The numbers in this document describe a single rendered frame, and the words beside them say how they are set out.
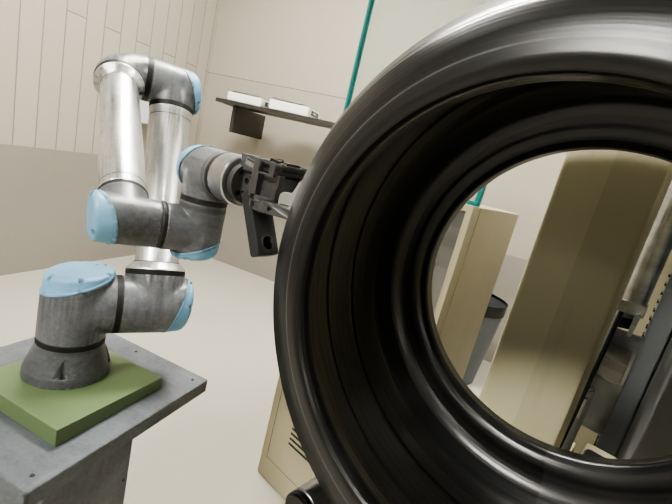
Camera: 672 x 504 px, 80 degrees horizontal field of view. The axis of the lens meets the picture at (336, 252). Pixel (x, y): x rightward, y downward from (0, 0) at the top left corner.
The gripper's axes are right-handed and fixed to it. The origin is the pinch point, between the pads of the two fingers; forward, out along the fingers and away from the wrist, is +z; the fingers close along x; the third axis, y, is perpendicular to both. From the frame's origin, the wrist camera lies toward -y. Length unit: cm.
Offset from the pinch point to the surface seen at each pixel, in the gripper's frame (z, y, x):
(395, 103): 16.9, 15.6, -12.9
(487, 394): 23.7, -22.7, 25.2
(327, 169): 10.5, 8.4, -12.8
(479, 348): -37, -90, 229
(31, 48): -298, 33, 28
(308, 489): 16.5, -28.4, -10.2
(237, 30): -329, 107, 191
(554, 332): 29.8, -8.0, 25.1
